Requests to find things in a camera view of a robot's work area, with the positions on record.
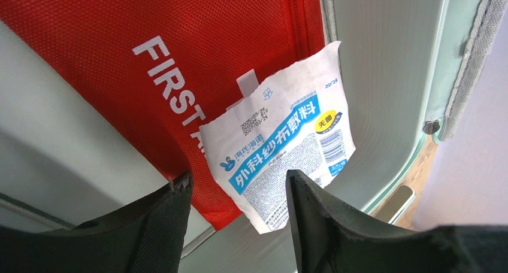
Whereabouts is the mint green storage case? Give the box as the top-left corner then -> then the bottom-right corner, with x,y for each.
1,0 -> 507,272

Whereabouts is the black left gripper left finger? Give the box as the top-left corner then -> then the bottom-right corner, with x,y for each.
1,172 -> 193,272

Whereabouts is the white gauze dressing packet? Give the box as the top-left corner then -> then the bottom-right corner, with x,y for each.
199,41 -> 356,234

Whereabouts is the red first aid pouch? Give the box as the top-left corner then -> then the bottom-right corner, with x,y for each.
1,0 -> 325,230

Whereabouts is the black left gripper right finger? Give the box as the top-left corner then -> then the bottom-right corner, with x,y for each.
286,170 -> 507,272

